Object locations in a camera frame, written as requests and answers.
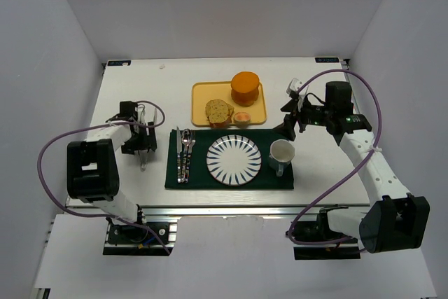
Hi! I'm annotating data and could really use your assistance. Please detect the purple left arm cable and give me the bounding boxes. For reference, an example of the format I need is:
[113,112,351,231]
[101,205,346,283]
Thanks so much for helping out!
[36,100,172,256]

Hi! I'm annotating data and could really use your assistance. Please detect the silver metal tongs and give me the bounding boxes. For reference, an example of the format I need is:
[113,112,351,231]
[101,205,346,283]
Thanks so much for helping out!
[137,104,148,172]

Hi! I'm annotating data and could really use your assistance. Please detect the aluminium table edge rail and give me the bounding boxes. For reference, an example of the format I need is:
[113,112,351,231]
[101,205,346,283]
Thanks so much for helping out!
[64,203,372,217]

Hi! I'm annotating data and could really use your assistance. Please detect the blue table label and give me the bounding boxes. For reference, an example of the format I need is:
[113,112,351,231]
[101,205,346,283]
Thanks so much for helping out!
[314,57,340,63]
[107,60,132,67]

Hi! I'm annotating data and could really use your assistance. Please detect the knife with patterned handle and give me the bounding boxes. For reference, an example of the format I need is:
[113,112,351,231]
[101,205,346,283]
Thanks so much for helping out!
[176,127,183,183]

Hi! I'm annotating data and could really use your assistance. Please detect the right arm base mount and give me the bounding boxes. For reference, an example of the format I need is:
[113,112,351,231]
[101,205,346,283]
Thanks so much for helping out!
[291,206,361,260]

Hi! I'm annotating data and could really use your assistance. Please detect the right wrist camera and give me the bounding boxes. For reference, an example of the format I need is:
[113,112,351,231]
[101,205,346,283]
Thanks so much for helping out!
[286,78,302,96]

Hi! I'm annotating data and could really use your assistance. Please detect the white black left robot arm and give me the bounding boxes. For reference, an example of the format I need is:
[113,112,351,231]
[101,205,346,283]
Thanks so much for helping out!
[66,101,157,225]

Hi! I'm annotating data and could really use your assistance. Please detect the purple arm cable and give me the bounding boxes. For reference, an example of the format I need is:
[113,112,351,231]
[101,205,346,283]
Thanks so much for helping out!
[36,100,172,256]
[288,69,382,254]

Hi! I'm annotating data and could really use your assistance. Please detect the orange round bread loaf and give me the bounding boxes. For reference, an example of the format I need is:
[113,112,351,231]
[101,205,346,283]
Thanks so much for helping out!
[230,71,260,106]

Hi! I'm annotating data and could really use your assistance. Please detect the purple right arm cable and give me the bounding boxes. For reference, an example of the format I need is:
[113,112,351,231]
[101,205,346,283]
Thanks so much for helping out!
[288,69,382,254]

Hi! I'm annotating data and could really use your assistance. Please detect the right blue table label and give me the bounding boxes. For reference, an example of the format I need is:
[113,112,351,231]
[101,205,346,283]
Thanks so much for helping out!
[314,57,340,63]

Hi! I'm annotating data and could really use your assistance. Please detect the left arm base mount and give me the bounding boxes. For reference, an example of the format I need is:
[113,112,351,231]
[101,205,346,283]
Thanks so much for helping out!
[102,219,177,256]

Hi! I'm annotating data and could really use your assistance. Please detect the yellow plastic tray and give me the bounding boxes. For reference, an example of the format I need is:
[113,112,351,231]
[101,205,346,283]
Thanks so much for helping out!
[191,81,267,127]

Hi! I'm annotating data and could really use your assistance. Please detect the white blue striped plate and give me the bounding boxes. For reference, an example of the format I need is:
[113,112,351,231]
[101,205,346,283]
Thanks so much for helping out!
[206,134,262,187]

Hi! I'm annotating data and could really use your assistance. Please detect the dark green placemat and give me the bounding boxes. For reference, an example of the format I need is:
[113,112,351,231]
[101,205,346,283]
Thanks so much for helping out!
[164,129,294,190]

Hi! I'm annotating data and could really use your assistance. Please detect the white blue ceramic mug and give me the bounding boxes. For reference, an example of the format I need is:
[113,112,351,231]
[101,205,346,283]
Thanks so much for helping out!
[268,139,295,177]

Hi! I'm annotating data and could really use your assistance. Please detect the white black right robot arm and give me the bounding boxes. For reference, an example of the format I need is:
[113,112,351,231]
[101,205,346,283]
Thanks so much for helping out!
[275,78,430,253]

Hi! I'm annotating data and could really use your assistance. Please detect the bread slice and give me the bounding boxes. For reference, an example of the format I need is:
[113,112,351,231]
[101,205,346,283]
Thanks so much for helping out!
[209,105,233,128]
[206,99,229,123]

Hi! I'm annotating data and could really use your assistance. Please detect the left blue table label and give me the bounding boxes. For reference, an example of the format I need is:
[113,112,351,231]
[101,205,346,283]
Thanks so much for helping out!
[107,60,132,67]

